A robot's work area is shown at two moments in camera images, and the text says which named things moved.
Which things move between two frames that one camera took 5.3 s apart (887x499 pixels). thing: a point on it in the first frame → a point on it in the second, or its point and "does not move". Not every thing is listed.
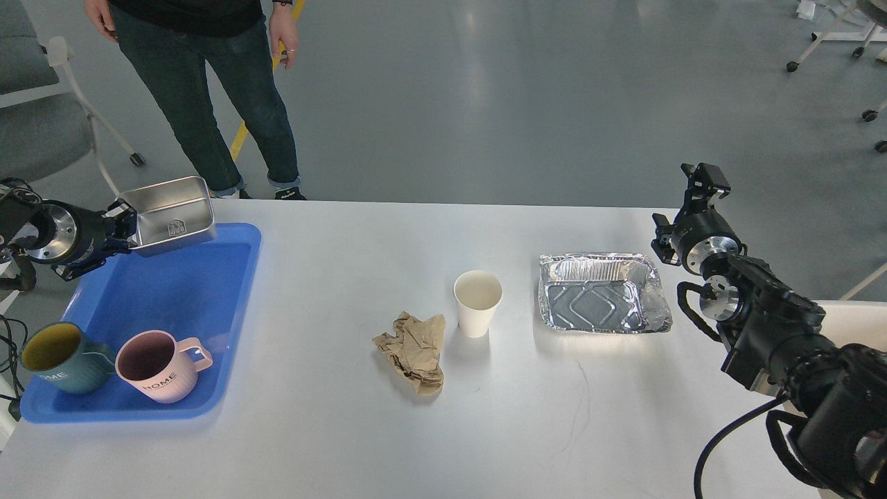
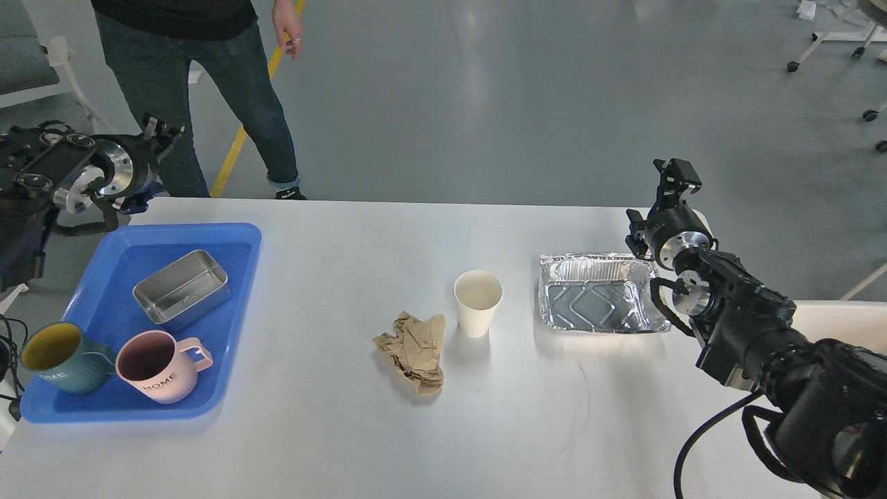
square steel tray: x=172 y=215 → x=192 y=285
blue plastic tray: x=202 y=290 does not move
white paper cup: x=477 y=293 does not move
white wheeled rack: x=861 y=21 does not move
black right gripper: x=698 y=231 → x=671 y=226
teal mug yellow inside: x=59 y=356 does not move
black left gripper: x=80 y=232 → x=135 y=163
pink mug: x=163 y=369 does not move
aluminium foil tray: x=599 y=292 does not move
